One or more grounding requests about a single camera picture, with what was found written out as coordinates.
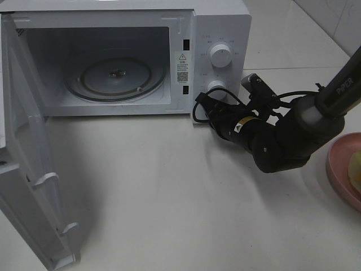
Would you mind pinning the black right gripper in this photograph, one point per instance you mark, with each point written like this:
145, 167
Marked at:
231, 122

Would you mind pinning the pink plate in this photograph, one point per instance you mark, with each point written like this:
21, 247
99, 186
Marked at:
337, 163

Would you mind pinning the sandwich with cheese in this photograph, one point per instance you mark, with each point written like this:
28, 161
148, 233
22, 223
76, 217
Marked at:
354, 170

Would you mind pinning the white microwave door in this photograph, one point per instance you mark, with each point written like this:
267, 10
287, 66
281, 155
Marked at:
30, 196

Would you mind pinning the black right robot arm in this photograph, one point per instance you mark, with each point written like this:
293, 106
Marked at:
281, 132

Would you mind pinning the white upper microwave knob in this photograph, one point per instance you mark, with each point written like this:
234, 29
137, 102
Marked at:
220, 54

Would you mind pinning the white warning label sticker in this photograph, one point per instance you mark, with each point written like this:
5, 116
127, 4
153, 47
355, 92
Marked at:
182, 67

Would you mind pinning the white microwave oven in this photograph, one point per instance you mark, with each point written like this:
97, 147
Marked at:
59, 33

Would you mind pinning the glass microwave turntable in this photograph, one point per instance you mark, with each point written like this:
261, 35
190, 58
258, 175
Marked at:
113, 79

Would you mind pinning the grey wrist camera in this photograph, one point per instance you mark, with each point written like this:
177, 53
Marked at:
256, 87

